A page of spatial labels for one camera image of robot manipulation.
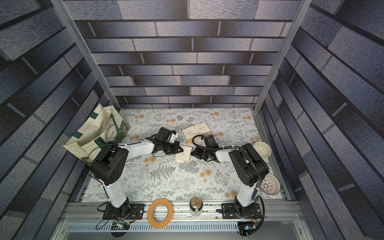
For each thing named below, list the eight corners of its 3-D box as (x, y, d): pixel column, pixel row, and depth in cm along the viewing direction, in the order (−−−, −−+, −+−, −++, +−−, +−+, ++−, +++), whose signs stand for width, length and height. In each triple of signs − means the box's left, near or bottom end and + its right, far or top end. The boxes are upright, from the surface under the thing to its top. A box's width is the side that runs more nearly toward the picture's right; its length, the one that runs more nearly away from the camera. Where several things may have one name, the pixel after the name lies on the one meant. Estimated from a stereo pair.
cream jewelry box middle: (187, 140, 103) (186, 137, 101) (182, 132, 107) (182, 130, 105) (197, 135, 106) (197, 132, 103) (193, 128, 110) (193, 125, 107)
